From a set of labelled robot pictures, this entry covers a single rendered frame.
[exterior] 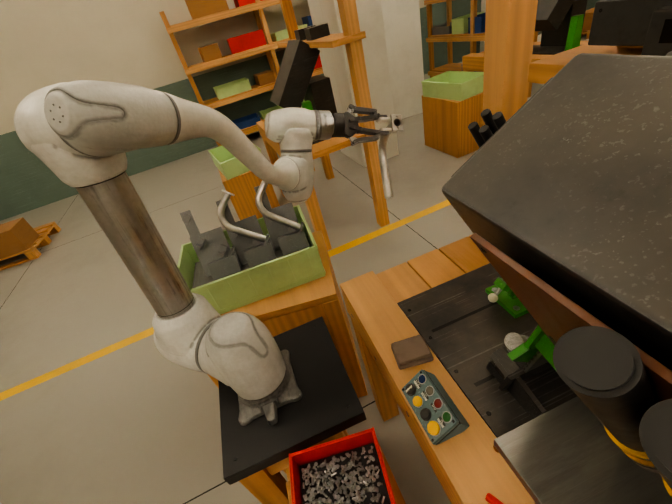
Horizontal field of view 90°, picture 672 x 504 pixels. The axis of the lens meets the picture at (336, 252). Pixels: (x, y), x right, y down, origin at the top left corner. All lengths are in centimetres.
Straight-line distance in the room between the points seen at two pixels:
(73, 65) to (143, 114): 675
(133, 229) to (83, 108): 30
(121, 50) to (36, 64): 124
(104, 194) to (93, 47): 657
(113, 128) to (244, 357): 55
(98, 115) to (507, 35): 97
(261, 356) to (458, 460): 50
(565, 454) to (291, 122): 98
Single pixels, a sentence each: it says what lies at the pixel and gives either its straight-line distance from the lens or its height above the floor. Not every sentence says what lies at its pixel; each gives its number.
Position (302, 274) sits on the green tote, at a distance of 146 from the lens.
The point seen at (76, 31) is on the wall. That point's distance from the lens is 740.
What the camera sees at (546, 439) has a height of 113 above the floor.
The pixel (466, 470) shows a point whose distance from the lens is 89.
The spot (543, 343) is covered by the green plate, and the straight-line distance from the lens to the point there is 76.
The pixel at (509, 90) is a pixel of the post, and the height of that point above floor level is 142.
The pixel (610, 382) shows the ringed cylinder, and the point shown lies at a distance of 23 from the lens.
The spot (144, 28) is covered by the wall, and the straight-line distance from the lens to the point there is 728.
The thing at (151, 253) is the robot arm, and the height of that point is 136.
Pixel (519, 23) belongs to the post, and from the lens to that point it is 117.
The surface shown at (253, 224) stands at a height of 100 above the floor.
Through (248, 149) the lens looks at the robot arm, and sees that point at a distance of 92.
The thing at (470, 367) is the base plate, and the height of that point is 90.
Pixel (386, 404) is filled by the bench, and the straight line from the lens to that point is 181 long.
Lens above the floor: 173
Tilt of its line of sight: 36 degrees down
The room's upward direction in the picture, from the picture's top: 16 degrees counter-clockwise
